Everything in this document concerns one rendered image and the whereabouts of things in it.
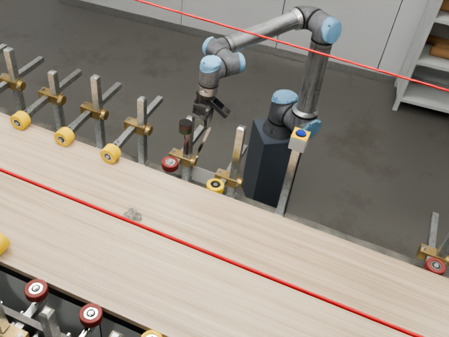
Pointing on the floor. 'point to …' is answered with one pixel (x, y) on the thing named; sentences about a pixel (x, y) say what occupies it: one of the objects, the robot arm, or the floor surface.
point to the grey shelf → (425, 63)
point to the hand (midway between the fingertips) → (207, 128)
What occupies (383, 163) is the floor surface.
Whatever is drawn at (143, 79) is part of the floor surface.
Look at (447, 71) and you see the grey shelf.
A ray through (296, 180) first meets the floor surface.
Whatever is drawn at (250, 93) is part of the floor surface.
